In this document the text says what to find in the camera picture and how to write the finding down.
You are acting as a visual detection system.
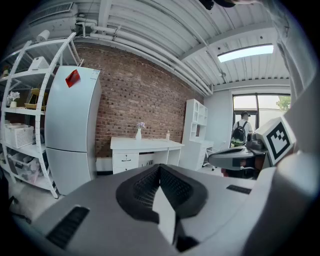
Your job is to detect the dark framed window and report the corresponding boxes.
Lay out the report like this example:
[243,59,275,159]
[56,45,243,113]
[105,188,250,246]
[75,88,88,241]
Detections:
[232,92,292,148]

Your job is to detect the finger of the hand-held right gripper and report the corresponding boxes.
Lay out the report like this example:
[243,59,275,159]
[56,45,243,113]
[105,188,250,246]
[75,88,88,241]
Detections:
[207,146,255,171]

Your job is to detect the white ceiling pipes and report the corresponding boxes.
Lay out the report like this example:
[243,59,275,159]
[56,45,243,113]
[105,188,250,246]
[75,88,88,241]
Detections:
[74,14,214,96]

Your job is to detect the red card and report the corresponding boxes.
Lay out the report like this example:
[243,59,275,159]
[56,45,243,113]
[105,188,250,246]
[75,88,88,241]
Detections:
[65,69,81,88]

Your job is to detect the white swivel chair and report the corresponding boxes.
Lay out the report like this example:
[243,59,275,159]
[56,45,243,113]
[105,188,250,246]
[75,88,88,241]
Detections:
[201,146,219,171]

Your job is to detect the long ceiling light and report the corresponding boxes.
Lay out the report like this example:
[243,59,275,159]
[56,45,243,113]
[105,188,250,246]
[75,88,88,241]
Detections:
[216,43,275,63]

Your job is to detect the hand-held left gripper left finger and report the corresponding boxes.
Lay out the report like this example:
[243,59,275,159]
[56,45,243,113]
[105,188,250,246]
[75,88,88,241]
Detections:
[32,163,173,256]

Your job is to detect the white lattice basket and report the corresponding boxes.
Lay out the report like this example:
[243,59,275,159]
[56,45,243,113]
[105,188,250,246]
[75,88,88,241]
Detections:
[3,123,35,149]

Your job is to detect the ceiling air vent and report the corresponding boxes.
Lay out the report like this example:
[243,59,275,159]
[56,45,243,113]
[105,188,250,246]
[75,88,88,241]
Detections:
[28,2,75,25]

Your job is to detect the white cubby bookcase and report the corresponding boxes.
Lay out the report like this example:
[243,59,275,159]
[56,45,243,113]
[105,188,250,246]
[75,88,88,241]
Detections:
[178,98,215,171]

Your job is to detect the white desk drawer with keyhole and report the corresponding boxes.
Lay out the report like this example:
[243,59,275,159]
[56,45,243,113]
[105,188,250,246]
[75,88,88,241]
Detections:
[113,153,139,169]

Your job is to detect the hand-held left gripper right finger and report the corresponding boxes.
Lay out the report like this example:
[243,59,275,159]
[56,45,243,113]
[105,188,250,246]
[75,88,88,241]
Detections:
[159,163,261,253]

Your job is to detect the white shelf rack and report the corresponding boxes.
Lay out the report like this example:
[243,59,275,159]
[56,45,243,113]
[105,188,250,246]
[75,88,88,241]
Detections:
[0,32,77,200]

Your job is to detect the yellow wire rack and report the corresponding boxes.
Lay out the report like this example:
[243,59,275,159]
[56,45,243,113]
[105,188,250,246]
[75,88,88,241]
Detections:
[24,87,48,111]

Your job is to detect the white box appliance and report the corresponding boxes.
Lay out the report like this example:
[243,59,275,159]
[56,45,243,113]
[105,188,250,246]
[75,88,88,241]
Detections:
[27,56,50,72]

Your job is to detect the white paper roll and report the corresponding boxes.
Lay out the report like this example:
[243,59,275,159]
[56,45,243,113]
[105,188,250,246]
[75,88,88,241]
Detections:
[36,29,51,43]

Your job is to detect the grey refrigerator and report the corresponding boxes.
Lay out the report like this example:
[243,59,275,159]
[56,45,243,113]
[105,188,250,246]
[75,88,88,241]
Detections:
[44,66,102,196]

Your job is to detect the black head camera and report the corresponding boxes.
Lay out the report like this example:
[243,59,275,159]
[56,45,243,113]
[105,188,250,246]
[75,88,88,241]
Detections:
[198,0,237,11]

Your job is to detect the small vase with flowers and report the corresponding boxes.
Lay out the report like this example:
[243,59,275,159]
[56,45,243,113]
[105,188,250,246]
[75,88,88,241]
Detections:
[7,91,21,109]

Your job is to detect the clear storage bin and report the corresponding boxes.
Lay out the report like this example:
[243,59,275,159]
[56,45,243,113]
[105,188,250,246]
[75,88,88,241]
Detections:
[7,152,41,181]

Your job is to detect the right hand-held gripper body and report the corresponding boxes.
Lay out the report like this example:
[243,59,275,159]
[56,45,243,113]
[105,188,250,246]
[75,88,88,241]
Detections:
[246,116,297,167]

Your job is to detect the white middle drawer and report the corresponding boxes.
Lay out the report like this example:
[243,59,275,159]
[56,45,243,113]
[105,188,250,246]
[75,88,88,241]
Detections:
[113,167,139,175]

